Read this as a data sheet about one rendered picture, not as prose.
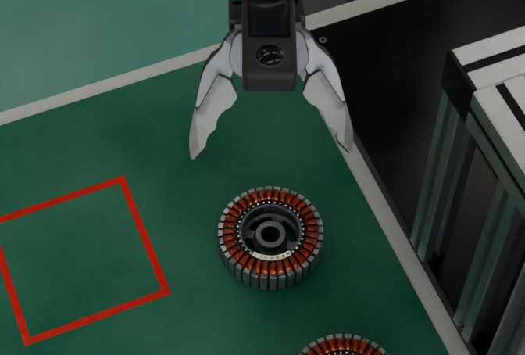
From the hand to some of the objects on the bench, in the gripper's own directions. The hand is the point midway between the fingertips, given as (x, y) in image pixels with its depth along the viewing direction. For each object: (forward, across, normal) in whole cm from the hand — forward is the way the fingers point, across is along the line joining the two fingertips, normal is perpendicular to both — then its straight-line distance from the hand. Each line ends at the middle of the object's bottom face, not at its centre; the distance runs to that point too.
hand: (272, 160), depth 108 cm
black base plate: (+7, -43, -24) cm, 50 cm away
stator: (+15, 0, -10) cm, 18 cm away
